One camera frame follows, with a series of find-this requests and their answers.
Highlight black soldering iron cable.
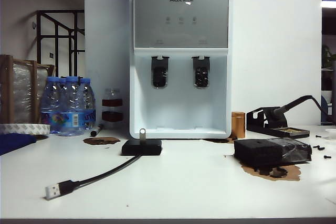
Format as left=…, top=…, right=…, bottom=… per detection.
left=311, top=95, right=336, bottom=126

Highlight black soldering iron stand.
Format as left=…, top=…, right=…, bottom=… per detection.
left=246, top=106, right=310, bottom=139

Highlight brown paper with black pieces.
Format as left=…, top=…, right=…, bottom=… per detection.
left=241, top=163, right=302, bottom=182

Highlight black USB hub cable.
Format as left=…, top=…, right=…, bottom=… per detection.
left=45, top=154, right=141, bottom=200

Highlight blue cloth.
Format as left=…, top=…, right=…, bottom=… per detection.
left=0, top=132, right=37, bottom=155

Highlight white AUX water dispenser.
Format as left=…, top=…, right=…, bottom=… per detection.
left=129, top=0, right=233, bottom=140

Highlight black sponge block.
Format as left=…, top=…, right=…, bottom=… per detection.
left=233, top=137, right=313, bottom=166

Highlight clear jar with red bands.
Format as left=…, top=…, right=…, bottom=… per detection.
left=101, top=87, right=124, bottom=129

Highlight silver USB flash drive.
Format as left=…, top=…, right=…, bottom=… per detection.
left=138, top=127, right=146, bottom=146

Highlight black USB hub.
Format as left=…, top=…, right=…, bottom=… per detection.
left=121, top=140, right=163, bottom=156

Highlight black soldering iron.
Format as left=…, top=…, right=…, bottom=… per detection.
left=270, top=94, right=316, bottom=120

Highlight gold metal cylinder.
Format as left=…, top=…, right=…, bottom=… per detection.
left=231, top=111, right=246, bottom=139

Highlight black stair railing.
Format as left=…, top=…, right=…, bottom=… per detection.
left=36, top=10, right=85, bottom=79

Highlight black marker pen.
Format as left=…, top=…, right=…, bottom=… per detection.
left=89, top=123, right=103, bottom=137

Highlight wooden crate with plastic wrap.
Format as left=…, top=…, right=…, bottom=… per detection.
left=0, top=54, right=56, bottom=125

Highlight blue round background object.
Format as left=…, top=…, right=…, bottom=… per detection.
left=322, top=95, right=329, bottom=124

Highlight white double-sided tape roll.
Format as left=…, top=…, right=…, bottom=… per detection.
left=0, top=123, right=50, bottom=135

